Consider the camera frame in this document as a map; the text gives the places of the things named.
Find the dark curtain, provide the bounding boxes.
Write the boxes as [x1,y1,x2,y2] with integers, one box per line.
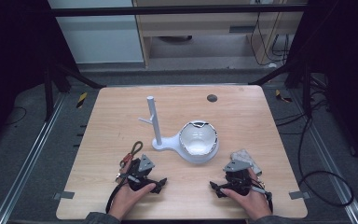
[287,0,358,174]
[0,0,79,153]

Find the right hand-held gripper black cable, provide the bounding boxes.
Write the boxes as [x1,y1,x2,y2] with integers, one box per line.
[251,178,275,213]

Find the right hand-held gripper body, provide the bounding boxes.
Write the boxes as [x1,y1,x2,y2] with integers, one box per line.
[219,159,256,197]

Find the white stand with bowl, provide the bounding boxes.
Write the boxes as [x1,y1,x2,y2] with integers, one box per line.
[137,95,220,164]

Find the thick black floor cable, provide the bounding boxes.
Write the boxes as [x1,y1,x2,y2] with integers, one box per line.
[297,116,355,208]

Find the person's right hand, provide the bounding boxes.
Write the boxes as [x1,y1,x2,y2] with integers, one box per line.
[220,167,273,221]

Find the aluminium floor rail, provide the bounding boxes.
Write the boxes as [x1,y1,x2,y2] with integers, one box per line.
[290,89,358,224]
[0,92,69,224]

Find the black horizontal bar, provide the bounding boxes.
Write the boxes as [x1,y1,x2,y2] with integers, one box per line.
[48,4,309,18]

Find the thin black floor cable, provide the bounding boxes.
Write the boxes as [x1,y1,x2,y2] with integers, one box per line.
[3,105,28,127]
[274,90,328,136]

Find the black metal stand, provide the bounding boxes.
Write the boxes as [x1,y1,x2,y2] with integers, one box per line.
[42,60,107,123]
[247,60,314,119]

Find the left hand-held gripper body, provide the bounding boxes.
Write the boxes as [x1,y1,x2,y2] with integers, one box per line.
[126,154,160,192]

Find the left hand-held gripper black cable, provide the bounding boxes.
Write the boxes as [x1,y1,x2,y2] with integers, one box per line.
[104,172,142,215]

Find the hand-held gripper black cable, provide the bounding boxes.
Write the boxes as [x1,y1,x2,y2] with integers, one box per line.
[104,172,142,215]
[251,178,275,213]

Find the yellow-handled tool right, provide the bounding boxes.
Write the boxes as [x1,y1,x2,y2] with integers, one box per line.
[274,89,293,104]

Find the grey tape piece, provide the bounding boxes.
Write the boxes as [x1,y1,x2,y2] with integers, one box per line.
[52,190,76,201]
[288,190,311,201]

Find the black desk cables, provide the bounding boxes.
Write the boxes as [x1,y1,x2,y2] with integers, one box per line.
[249,11,291,68]

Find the yellow-handled tool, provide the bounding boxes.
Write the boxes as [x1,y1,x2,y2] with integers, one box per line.
[76,91,89,109]
[274,89,293,104]

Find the beige grey fabric pouch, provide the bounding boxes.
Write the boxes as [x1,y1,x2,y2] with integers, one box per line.
[229,147,263,177]

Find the white cabinet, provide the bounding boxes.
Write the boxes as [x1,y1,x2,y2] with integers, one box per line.
[47,0,145,65]

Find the person's left hand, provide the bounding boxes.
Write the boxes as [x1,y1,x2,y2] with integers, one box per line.
[107,162,157,221]

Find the yellow-handled tool left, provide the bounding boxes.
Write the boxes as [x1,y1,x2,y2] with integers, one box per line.
[76,91,89,109]

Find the wooden desk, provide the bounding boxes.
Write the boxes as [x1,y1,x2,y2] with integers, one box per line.
[131,0,310,68]

